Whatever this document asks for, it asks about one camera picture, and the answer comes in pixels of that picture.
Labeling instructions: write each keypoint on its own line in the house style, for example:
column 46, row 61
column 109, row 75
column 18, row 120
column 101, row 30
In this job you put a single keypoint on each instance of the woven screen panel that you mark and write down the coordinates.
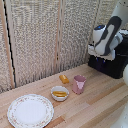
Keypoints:
column 33, row 36
column 78, row 30
column 4, row 66

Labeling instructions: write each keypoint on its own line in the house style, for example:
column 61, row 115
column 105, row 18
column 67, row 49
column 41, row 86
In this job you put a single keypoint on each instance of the white floral rim plate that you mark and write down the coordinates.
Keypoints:
column 30, row 111

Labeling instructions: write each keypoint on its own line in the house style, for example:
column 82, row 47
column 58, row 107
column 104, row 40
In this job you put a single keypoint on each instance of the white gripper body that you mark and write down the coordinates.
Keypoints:
column 103, row 54

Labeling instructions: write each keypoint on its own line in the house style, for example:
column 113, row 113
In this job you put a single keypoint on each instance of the black air fryer drawer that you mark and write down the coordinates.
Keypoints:
column 100, row 66

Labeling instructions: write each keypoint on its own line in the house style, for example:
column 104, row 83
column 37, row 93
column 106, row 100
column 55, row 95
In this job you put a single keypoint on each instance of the yellow toy bread piece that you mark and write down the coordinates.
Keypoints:
column 59, row 95
column 60, row 92

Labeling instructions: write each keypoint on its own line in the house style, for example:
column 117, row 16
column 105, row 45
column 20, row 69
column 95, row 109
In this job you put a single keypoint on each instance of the pink cup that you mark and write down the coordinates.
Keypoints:
column 79, row 85

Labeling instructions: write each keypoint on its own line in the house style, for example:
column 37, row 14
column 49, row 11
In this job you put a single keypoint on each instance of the white rounded object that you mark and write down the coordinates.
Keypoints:
column 126, row 75

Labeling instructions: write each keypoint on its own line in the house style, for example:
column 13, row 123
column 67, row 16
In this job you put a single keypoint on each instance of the wooden screen post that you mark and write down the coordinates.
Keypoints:
column 7, row 46
column 59, row 33

